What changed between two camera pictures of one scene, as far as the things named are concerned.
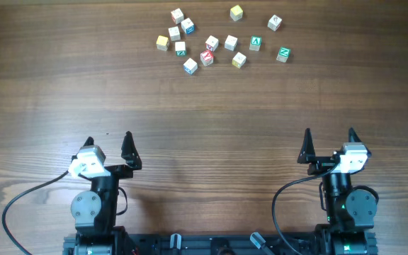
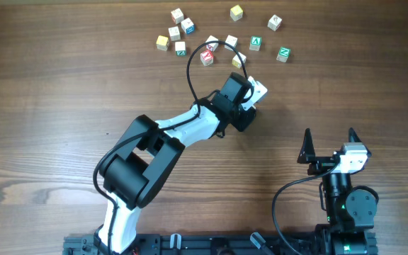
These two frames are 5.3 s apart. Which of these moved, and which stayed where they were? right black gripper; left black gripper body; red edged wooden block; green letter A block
Moved: left black gripper body
Stayed: right black gripper; green letter A block; red edged wooden block
